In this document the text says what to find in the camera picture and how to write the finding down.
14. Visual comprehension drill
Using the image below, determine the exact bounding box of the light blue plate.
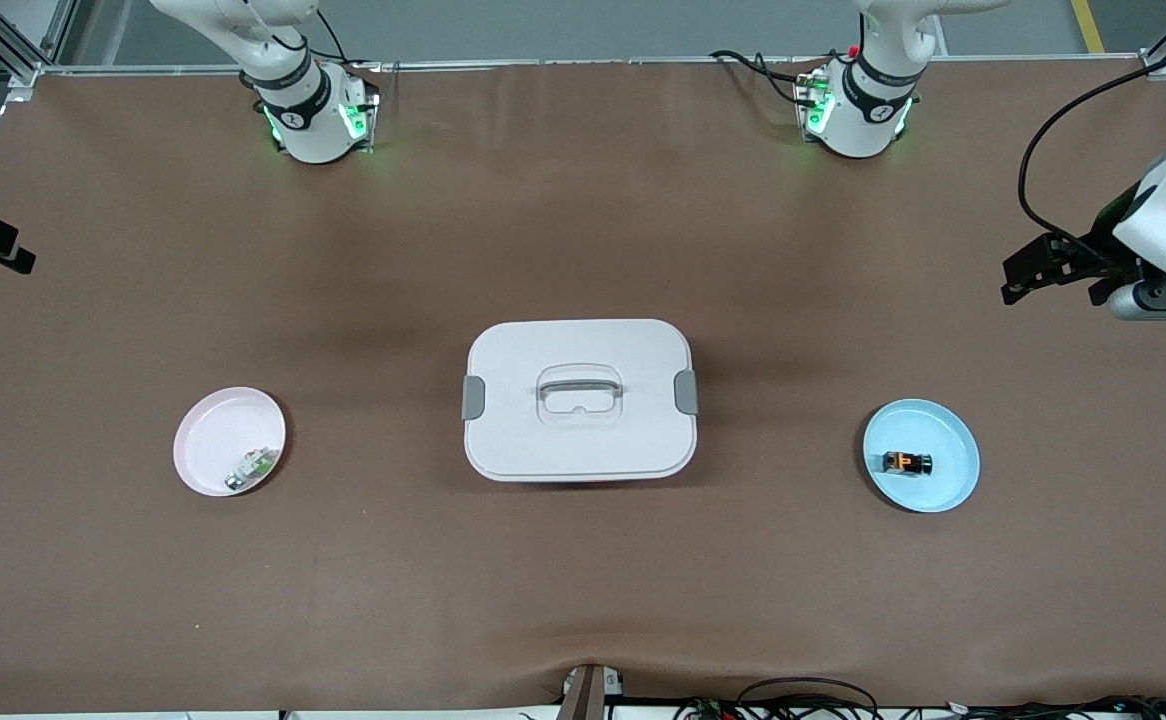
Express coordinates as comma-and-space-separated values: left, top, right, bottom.
862, 398, 982, 514

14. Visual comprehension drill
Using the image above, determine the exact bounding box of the pink plate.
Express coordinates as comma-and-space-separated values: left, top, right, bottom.
172, 386, 288, 498

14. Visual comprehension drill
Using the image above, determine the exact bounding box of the white lidded storage box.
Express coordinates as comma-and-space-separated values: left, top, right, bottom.
462, 318, 700, 484

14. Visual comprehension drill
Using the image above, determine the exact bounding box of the brown table mat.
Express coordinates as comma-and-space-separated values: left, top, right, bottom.
0, 58, 1166, 713

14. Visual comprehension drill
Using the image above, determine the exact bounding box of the green and white switch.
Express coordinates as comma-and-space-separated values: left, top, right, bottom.
224, 447, 279, 493

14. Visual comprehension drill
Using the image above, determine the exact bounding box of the black left base cable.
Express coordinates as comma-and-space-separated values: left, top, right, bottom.
709, 48, 829, 106

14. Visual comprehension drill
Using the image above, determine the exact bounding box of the black base cable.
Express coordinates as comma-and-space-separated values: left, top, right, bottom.
308, 8, 381, 71
709, 48, 829, 106

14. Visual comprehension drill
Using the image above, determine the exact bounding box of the black right base cable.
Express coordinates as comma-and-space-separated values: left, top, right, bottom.
308, 8, 381, 71

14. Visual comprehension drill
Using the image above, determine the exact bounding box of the black cable bundle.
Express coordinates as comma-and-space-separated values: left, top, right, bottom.
673, 694, 1166, 720

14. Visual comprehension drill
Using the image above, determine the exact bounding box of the black cable loop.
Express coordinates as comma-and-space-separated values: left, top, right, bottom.
737, 677, 880, 720

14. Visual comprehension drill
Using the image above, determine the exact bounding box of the aluminium table edge rail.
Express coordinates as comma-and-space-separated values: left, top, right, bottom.
8, 54, 1166, 79

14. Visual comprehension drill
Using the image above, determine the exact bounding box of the brown mount post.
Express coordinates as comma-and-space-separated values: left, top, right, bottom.
557, 662, 626, 720

